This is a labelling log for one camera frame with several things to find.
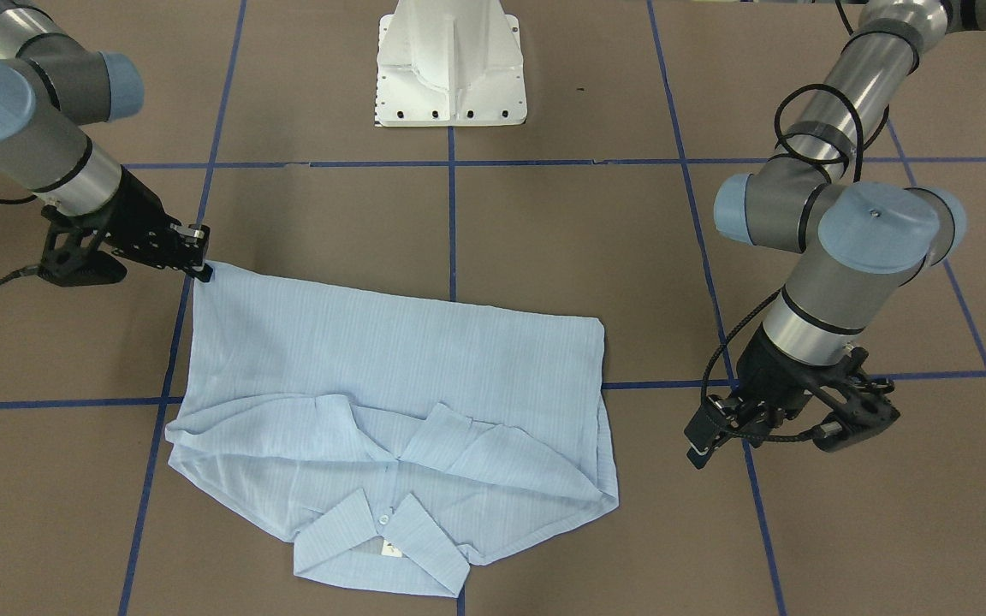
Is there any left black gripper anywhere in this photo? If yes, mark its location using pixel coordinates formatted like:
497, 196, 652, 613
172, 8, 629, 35
684, 327, 900, 471

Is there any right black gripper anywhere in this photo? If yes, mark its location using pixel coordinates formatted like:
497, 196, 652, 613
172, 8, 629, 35
38, 169, 214, 286

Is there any light blue button shirt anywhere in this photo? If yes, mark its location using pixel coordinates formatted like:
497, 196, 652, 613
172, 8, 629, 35
165, 263, 620, 597

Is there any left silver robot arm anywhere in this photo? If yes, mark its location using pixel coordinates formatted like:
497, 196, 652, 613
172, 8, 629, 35
684, 1, 986, 469

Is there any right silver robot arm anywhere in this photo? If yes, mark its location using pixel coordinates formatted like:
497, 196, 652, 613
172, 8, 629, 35
0, 1, 212, 286

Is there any white camera mast base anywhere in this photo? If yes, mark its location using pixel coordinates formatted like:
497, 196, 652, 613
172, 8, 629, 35
373, 1, 528, 127

